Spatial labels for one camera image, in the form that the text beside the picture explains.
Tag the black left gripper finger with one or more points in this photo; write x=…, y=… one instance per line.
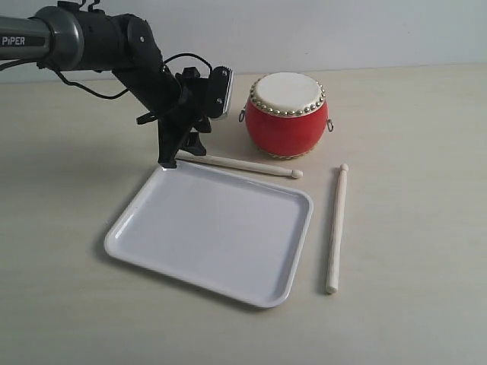
x=171, y=139
x=193, y=145

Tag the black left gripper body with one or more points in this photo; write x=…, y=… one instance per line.
x=187, y=114

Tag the wooden drumstick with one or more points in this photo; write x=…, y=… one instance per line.
x=241, y=165
x=332, y=277

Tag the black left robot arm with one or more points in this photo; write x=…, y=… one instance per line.
x=65, y=38

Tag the red small drum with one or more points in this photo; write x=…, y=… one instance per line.
x=286, y=114

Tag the white plastic tray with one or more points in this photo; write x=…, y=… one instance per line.
x=235, y=236

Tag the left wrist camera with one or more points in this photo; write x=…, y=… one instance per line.
x=218, y=93

